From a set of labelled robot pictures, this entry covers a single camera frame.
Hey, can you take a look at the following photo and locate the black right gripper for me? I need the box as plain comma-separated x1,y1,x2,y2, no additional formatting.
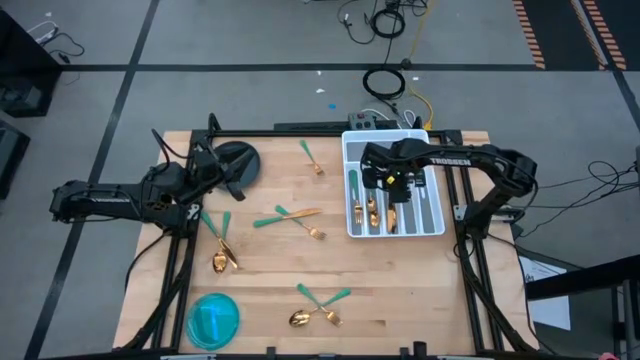
360,141,426,205

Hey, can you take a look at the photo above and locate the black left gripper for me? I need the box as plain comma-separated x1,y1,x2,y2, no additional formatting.
192,148,258,203

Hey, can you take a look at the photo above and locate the gold spoon green handle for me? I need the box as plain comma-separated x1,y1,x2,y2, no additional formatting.
366,192,382,230
211,211,232,275
288,287,352,329

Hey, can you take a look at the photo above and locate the white cutlery tray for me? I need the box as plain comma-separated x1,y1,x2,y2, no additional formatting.
341,128,447,239

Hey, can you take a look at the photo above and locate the gold fork green handle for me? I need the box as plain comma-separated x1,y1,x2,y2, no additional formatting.
296,282,344,329
274,204,327,241
348,168,364,226
298,139,326,177

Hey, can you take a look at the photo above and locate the dark grey plate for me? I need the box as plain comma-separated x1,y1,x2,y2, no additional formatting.
213,140,262,192

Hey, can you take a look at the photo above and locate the grey power strip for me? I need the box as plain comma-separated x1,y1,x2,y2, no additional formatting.
348,111,379,130

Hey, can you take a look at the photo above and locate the blue plastic bowl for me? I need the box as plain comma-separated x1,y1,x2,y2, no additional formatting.
185,292,241,351

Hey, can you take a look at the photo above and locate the white paper sheet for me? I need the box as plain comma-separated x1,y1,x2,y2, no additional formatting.
519,254,572,331

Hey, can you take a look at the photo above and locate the black desk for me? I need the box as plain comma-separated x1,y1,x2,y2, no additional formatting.
524,253,640,360

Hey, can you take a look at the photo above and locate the black cabinet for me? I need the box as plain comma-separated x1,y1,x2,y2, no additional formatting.
0,8,64,119

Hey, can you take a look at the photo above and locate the black aluminium table frame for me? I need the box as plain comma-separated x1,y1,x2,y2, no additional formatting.
119,113,539,357

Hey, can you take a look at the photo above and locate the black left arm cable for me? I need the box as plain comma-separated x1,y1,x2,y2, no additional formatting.
151,128,194,161

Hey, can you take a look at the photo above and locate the yellow floor cable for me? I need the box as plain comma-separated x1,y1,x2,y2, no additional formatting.
405,0,435,131

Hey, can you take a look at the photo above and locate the white floor cable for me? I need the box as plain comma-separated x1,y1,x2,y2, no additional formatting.
360,107,417,129

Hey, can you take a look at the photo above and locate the large black coiled cable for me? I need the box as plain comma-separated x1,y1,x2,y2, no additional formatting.
361,67,406,101

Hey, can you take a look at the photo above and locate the black arm base cable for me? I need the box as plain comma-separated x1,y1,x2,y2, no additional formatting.
123,232,169,294

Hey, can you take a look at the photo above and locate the thin black floor cable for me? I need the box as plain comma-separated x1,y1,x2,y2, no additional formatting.
335,0,382,46

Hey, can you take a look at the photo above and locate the small black coiled cable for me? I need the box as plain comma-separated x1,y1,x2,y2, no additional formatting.
369,8,405,40

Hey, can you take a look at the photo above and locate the black floor cables bundle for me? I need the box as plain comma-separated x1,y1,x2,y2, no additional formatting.
519,158,640,236

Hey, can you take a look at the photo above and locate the black cable with plug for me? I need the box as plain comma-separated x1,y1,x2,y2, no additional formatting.
38,30,85,65

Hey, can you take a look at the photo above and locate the white cable with plug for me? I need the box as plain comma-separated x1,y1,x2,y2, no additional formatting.
25,19,59,45

